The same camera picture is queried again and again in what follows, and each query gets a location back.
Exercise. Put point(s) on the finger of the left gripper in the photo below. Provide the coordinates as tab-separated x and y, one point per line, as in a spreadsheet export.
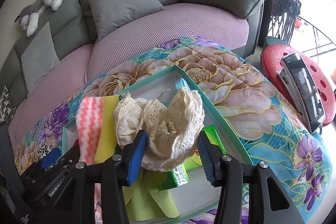
49	160

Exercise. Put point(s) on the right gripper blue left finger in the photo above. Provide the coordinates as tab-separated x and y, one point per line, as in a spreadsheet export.
134	156

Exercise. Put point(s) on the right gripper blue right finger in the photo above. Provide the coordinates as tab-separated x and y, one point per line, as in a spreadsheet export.
208	153

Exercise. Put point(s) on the yellow green sponge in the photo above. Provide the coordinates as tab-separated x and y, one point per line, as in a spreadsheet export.
107	142

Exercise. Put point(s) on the light green cloth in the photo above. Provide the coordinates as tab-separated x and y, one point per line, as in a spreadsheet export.
145	202

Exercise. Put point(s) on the cream lace scrunchie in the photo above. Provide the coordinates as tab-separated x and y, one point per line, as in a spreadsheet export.
172	131

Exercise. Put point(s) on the pink white zigzag towel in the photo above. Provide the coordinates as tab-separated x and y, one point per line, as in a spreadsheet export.
89	123

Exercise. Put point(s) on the blue face mask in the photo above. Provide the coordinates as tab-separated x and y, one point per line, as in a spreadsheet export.
167	95

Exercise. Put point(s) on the pink floral scrunchie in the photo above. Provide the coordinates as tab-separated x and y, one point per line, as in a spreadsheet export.
97	204

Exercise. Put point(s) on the leopard print scrunchie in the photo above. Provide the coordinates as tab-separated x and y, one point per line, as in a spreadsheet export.
43	150

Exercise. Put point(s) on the black white patterned cushion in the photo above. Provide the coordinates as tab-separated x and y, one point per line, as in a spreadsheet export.
7	109

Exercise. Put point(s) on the floral blanket table cover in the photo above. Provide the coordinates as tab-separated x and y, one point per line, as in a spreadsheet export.
267	125

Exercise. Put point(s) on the grey cushion left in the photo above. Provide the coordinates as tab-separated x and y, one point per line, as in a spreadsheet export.
39	59

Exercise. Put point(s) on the red plastic stool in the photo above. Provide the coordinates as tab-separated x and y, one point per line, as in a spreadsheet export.
270	61

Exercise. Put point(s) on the husky plush toy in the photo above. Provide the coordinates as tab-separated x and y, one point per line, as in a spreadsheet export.
29	16

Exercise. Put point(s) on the grey sofa with pink cover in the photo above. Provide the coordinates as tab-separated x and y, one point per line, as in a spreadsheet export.
234	24

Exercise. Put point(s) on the grey purple cushion right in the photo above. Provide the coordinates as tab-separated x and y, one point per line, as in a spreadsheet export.
109	15

